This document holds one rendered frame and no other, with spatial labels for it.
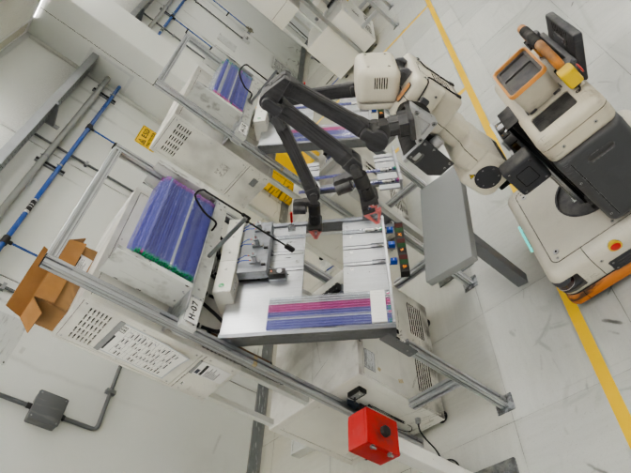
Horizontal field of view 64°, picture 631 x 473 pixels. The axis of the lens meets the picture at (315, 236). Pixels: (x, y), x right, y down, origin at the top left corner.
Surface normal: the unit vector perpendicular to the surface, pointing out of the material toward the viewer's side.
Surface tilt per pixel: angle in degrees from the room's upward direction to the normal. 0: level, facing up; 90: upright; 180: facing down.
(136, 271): 90
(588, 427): 0
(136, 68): 90
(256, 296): 43
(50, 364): 90
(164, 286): 90
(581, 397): 0
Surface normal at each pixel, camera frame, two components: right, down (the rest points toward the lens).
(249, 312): -0.13, -0.75
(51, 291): 0.51, -0.67
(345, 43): -0.03, 0.65
